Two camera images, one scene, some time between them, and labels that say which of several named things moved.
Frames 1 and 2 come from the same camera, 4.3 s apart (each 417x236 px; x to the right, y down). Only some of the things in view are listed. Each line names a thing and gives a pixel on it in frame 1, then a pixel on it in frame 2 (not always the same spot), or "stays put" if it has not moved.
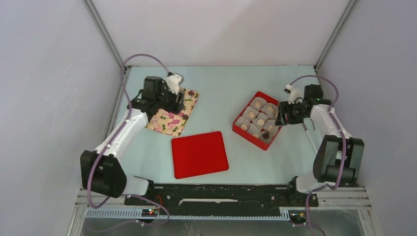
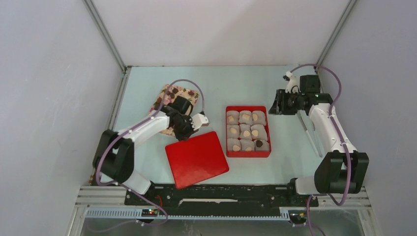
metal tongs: x=314 y=138 stays put
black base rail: x=220 y=200 stays put
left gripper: x=174 y=107 to x=185 y=136
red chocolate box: x=256 y=122 to x=250 y=154
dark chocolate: x=266 y=135 to x=259 y=143
